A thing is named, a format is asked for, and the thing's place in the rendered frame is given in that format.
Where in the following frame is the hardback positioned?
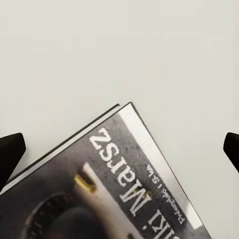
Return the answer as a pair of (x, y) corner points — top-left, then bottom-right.
(0, 101), (212, 239)

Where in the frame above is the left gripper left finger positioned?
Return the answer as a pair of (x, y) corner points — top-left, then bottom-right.
(0, 132), (26, 192)

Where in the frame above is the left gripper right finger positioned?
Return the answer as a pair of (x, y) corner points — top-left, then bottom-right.
(223, 132), (239, 173)

